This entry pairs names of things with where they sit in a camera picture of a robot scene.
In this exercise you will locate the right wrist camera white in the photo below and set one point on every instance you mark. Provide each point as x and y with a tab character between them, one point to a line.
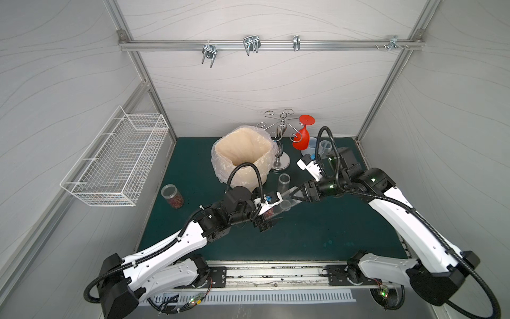
311	166

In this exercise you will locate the red plastic wine glass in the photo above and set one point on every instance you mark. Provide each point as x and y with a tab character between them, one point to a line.
301	140

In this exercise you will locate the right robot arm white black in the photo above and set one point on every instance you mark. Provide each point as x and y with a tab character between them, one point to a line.
439	268

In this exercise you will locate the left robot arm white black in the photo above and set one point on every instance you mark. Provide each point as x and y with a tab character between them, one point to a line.
123	283

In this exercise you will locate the metal hook right end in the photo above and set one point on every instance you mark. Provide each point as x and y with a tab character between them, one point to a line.
392	45

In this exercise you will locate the metal hook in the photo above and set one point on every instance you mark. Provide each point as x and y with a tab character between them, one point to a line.
251	44
296	43
209	53

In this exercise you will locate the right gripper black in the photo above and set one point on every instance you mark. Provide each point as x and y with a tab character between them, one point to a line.
307	191

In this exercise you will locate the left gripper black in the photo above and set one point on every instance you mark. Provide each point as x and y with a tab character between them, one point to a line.
262	217

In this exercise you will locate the aluminium top rail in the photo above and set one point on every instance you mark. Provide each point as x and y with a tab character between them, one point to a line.
266	45

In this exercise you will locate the white wire basket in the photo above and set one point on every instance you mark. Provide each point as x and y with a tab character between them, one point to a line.
115	166

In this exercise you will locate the white vent strip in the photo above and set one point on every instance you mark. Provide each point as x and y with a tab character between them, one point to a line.
342	295

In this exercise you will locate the cream trash bin with bag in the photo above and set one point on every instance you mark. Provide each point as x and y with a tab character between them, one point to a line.
244	144

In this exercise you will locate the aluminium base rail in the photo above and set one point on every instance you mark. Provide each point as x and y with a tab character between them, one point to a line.
277	275

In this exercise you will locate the chrome glass holder stand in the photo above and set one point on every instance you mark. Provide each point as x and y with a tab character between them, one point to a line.
278	130

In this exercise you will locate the clear wine glass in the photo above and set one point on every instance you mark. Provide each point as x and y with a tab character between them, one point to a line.
325	147

